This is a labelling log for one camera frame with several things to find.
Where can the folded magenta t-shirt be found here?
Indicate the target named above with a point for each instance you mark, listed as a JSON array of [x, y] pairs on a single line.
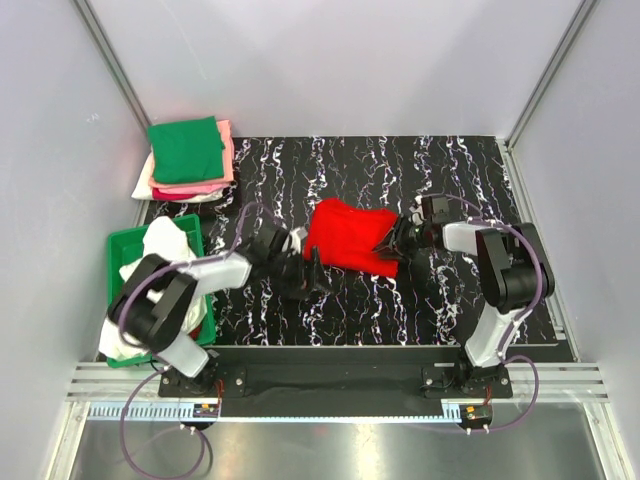
[[180, 197]]

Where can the folded green t-shirt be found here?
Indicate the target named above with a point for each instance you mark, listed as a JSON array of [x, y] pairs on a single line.
[[187, 148]]

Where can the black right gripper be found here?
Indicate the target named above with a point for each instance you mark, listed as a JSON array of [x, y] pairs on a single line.
[[393, 238]]

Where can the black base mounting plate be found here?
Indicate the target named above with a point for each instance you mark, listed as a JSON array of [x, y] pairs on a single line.
[[306, 383]]

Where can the red t-shirt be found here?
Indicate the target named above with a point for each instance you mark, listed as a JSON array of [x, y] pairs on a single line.
[[345, 237]]

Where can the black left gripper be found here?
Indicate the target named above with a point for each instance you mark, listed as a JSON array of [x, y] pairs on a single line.
[[301, 279]]

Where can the folded white t-shirt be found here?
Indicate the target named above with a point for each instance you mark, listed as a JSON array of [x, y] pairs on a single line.
[[142, 190]]

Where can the green plastic bin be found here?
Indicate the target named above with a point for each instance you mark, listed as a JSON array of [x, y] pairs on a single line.
[[117, 250]]

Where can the crumpled white t-shirt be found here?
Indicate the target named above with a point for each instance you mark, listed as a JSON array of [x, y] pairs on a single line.
[[165, 240]]

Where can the aluminium frame rail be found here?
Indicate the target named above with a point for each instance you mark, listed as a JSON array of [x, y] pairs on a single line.
[[132, 393]]

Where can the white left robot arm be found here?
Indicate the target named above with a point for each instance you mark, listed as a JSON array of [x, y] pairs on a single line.
[[151, 306]]

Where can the dark red garment in bin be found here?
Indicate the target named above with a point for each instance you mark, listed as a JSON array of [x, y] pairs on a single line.
[[197, 334]]

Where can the folded salmon pink t-shirt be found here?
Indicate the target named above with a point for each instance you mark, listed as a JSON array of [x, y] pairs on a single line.
[[227, 155]]

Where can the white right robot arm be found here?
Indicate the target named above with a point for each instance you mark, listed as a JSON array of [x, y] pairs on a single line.
[[514, 271]]

